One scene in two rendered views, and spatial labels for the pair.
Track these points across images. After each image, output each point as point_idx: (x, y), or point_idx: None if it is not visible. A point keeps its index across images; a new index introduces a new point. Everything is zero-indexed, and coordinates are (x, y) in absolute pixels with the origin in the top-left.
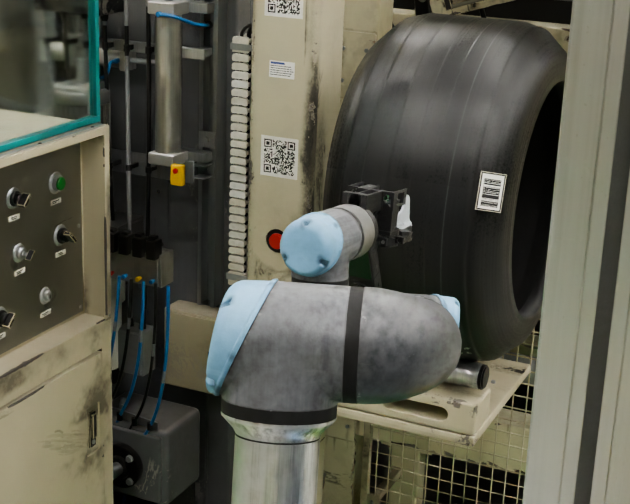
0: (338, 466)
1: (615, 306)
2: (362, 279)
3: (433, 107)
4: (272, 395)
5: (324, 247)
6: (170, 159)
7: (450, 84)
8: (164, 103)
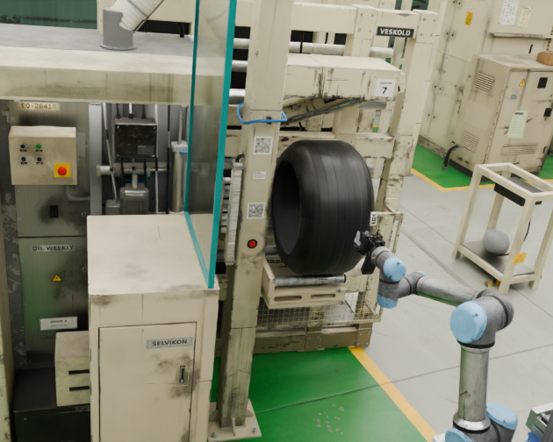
0: None
1: None
2: (370, 268)
3: (348, 190)
4: (491, 338)
5: (405, 270)
6: (182, 214)
7: (350, 179)
8: (179, 190)
